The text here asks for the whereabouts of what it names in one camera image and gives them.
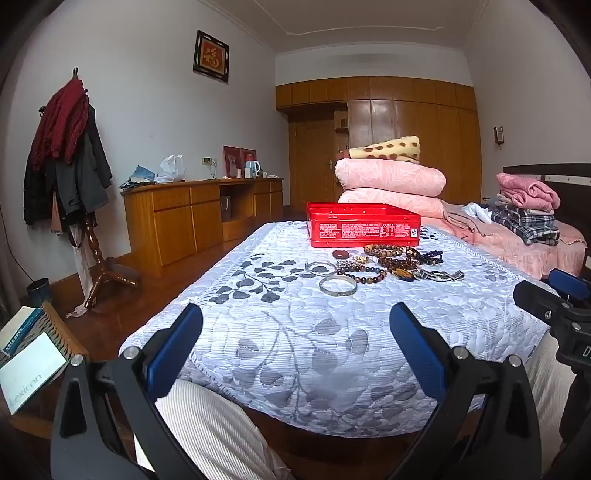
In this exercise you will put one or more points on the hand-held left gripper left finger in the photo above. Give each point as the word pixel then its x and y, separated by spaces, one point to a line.
pixel 175 350

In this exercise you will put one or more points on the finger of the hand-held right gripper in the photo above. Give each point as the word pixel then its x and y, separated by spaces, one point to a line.
pixel 535 300
pixel 568 284

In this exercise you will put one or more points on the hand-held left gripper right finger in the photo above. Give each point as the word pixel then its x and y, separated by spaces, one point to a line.
pixel 415 355

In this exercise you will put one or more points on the large silver bangle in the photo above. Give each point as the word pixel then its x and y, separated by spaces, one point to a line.
pixel 323 287

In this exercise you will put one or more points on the red tin box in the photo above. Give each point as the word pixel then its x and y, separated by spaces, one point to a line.
pixel 360 230

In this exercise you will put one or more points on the small silver bangle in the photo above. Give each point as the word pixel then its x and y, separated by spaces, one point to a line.
pixel 308 266

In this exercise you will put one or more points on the pink bedsheet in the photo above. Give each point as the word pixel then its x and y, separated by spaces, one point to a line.
pixel 508 254

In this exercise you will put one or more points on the plaid folded clothes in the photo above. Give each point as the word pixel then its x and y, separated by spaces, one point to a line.
pixel 526 226

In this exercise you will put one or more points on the pink folded blanket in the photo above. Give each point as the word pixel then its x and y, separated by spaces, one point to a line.
pixel 526 189

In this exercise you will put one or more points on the white crumpled cloth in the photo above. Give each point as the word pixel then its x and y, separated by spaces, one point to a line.
pixel 478 212

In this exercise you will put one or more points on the taupe cloth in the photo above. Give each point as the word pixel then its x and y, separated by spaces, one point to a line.
pixel 457 219

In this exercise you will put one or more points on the wooden stool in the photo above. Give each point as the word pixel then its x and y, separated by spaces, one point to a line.
pixel 60 332

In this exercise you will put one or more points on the wooden coat rack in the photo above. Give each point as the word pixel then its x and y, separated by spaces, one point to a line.
pixel 99 258

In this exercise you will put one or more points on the wooden sideboard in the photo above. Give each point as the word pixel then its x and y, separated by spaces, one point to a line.
pixel 175 221

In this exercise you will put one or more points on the dark blue cup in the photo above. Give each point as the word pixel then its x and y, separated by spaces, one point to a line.
pixel 38 293

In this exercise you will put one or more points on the white teal book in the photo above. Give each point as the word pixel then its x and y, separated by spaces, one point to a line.
pixel 27 378

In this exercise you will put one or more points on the pink folded quilt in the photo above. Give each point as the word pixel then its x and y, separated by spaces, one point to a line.
pixel 392 205
pixel 388 177

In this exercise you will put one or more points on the teal notebook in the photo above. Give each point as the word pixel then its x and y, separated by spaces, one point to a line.
pixel 18 334

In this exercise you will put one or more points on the blue folded cloth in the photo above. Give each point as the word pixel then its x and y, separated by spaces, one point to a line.
pixel 141 177

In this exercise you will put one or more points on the white plastic bag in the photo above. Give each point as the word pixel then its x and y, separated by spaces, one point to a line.
pixel 171 170

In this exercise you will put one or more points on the dark jackets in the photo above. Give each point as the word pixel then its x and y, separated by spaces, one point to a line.
pixel 78 180

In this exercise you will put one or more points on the teal white kettle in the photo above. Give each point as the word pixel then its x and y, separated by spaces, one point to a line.
pixel 250 168

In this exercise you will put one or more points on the yellow brown spotted blanket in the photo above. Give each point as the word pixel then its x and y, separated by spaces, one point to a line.
pixel 388 148

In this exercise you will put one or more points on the wooden wardrobe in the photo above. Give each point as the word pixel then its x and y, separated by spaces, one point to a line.
pixel 392 115

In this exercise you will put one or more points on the red scarf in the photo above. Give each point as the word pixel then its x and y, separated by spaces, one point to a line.
pixel 60 120

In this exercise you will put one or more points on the framed red gold picture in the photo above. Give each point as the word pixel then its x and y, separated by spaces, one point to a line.
pixel 211 55

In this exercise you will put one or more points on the wall-mounted intercom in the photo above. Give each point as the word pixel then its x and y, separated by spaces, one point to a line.
pixel 498 134

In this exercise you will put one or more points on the red photo frame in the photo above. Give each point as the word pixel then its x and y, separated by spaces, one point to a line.
pixel 231 161
pixel 249 152

